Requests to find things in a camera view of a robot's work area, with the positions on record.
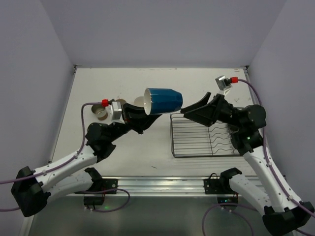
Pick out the pink hexagonal mug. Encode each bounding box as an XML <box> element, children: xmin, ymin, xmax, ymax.
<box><xmin>133</xmin><ymin>96</ymin><xmax>144</xmax><ymax>108</ymax></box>

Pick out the beige tall cup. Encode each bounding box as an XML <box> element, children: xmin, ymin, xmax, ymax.
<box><xmin>116</xmin><ymin>99</ymin><xmax>126</xmax><ymax>105</ymax></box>

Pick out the blue hexagonal mug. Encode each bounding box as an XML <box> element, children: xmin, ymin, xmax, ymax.
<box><xmin>143</xmin><ymin>88</ymin><xmax>183</xmax><ymax>115</ymax></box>

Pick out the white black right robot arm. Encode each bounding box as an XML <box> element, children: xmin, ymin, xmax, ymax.
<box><xmin>181</xmin><ymin>93</ymin><xmax>315</xmax><ymax>236</ymax></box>

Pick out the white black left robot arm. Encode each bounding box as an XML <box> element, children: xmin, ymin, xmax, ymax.
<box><xmin>11</xmin><ymin>99</ymin><xmax>160</xmax><ymax>217</ymax></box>

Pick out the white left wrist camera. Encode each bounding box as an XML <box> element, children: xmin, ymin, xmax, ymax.
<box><xmin>110</xmin><ymin>101</ymin><xmax>122</xmax><ymax>121</ymax></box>

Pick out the grey wire dish rack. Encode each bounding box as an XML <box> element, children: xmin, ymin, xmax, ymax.
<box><xmin>170</xmin><ymin>113</ymin><xmax>240</xmax><ymax>158</ymax></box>

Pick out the aluminium front rail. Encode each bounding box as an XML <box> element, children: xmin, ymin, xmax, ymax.
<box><xmin>66</xmin><ymin>175</ymin><xmax>266</xmax><ymax>197</ymax></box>

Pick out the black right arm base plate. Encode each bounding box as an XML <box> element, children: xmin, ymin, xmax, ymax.
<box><xmin>203</xmin><ymin>175</ymin><xmax>239</xmax><ymax>195</ymax></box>

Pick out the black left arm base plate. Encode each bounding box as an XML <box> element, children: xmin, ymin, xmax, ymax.
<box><xmin>76</xmin><ymin>178</ymin><xmax>118</xmax><ymax>194</ymax></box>

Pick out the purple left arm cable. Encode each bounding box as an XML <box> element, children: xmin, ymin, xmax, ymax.
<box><xmin>0</xmin><ymin>99</ymin><xmax>110</xmax><ymax>212</ymax></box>

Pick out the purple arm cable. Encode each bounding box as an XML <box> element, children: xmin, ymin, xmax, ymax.
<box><xmin>229</xmin><ymin>76</ymin><xmax>315</xmax><ymax>219</ymax></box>
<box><xmin>0</xmin><ymin>99</ymin><xmax>110</xmax><ymax>212</ymax></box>

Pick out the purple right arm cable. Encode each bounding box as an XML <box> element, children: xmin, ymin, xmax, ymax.
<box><xmin>229</xmin><ymin>76</ymin><xmax>315</xmax><ymax>219</ymax></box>

